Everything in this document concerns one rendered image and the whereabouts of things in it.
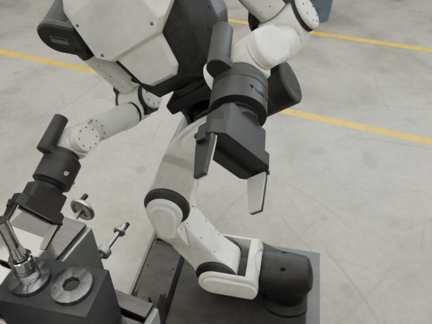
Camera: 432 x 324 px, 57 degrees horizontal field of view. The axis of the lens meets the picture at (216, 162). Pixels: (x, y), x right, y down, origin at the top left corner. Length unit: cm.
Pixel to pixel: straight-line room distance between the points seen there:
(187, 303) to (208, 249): 26
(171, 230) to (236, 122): 74
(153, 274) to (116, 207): 116
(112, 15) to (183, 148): 36
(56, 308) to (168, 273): 70
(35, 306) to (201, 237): 58
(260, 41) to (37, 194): 58
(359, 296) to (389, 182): 98
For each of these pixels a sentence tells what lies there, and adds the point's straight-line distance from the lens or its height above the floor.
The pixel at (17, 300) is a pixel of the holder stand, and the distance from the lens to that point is 99.
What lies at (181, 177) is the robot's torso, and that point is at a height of 112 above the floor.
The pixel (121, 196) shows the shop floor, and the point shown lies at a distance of 274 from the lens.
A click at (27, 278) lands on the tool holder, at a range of 97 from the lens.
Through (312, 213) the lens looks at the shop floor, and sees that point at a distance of 264.
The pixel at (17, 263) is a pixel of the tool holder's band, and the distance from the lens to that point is 94.
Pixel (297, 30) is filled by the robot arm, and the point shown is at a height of 156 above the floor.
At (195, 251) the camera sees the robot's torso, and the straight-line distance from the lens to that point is 138.
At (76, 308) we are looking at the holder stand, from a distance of 93.
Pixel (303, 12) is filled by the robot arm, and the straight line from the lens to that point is 88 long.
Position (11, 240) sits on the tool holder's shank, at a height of 126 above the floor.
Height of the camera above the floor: 188
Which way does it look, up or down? 40 degrees down
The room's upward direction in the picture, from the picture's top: straight up
